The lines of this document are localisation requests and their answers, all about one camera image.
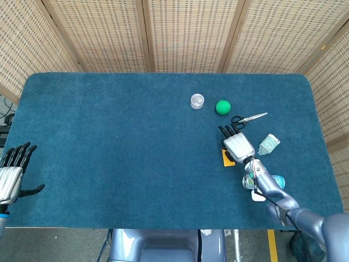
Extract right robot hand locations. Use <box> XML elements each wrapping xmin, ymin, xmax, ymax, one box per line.
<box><xmin>218</xmin><ymin>124</ymin><xmax>256</xmax><ymax>164</ymax></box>

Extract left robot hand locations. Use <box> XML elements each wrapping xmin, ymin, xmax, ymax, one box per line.
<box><xmin>0</xmin><ymin>142</ymin><xmax>46</xmax><ymax>205</ymax></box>

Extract yellow rectangular card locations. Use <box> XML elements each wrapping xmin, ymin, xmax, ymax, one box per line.
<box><xmin>221</xmin><ymin>148</ymin><xmax>236</xmax><ymax>167</ymax></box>

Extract small clear pouch bottle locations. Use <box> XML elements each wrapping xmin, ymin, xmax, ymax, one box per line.
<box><xmin>257</xmin><ymin>133</ymin><xmax>281</xmax><ymax>157</ymax></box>

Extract light blue drink can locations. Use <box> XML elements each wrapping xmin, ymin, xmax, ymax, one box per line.
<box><xmin>242</xmin><ymin>174</ymin><xmax>286</xmax><ymax>191</ymax></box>

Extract green ball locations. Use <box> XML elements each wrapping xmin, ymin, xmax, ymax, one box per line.
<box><xmin>215</xmin><ymin>99</ymin><xmax>232</xmax><ymax>116</ymax></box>

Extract white earbud case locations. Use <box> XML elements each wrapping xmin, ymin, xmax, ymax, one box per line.
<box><xmin>250</xmin><ymin>189</ymin><xmax>267</xmax><ymax>203</ymax></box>

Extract clear plastic jar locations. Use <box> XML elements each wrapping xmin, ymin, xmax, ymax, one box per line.
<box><xmin>189</xmin><ymin>93</ymin><xmax>206</xmax><ymax>110</ymax></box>

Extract blue table mat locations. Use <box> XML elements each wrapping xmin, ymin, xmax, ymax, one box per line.
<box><xmin>1</xmin><ymin>72</ymin><xmax>345</xmax><ymax>230</ymax></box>

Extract grey robot torso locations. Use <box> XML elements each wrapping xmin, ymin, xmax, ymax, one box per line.
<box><xmin>102</xmin><ymin>228</ymin><xmax>227</xmax><ymax>262</ymax></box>

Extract woven folding screen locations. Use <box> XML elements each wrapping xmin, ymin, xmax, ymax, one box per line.
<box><xmin>0</xmin><ymin>0</ymin><xmax>349</xmax><ymax>213</ymax></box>

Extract black handled scissors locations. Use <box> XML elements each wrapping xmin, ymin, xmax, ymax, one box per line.
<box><xmin>231</xmin><ymin>112</ymin><xmax>269</xmax><ymax>130</ymax></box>

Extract black cables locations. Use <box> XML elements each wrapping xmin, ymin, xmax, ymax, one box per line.
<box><xmin>0</xmin><ymin>94</ymin><xmax>16</xmax><ymax>129</ymax></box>

